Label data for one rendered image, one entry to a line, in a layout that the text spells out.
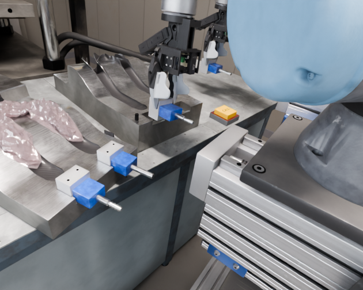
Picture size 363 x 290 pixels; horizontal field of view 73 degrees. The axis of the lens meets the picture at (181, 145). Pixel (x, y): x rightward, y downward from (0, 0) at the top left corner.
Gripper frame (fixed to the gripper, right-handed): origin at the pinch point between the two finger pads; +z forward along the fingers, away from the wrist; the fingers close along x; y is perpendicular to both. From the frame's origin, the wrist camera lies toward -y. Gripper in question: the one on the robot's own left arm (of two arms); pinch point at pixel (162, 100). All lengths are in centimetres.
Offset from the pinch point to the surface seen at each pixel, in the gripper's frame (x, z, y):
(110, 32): 153, 16, -254
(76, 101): -5.5, 10.7, -35.3
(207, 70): 39.6, -1.2, -15.4
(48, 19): 4, -10, -75
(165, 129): 3.7, 9.7, -1.7
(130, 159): -14.6, 9.2, 6.0
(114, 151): -16.6, 7.8, 3.1
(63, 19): 126, 12, -325
